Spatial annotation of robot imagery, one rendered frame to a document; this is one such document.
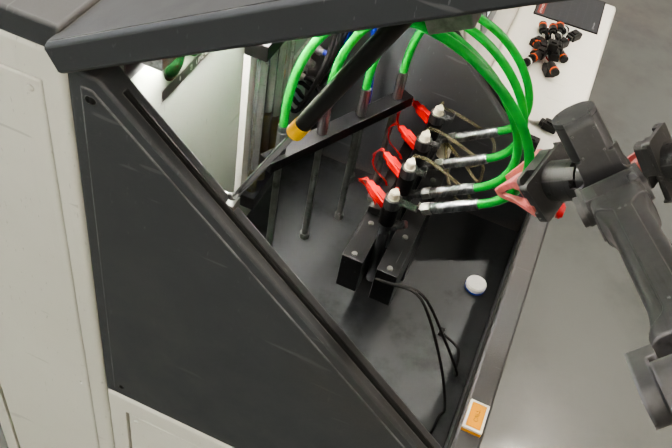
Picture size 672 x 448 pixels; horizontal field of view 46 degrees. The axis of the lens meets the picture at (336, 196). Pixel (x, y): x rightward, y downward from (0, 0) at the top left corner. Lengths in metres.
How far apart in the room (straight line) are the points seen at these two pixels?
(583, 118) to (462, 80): 0.50
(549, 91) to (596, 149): 0.79
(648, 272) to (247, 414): 0.66
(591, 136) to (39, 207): 0.70
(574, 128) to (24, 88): 0.64
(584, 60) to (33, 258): 1.28
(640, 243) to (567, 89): 1.02
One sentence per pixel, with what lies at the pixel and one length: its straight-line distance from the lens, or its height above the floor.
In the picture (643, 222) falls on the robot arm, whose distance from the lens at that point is 0.88.
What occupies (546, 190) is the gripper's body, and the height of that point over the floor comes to 1.27.
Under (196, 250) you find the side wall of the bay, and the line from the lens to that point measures 0.97.
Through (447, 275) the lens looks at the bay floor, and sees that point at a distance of 1.55.
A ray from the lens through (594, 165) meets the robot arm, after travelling 1.03.
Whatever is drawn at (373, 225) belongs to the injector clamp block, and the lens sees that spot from 1.38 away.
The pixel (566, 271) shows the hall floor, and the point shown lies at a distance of 2.82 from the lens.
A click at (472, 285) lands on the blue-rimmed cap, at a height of 0.84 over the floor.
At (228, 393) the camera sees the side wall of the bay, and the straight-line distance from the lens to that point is 1.20.
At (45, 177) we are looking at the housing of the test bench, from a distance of 1.04.
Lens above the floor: 1.99
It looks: 46 degrees down
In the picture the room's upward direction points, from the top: 12 degrees clockwise
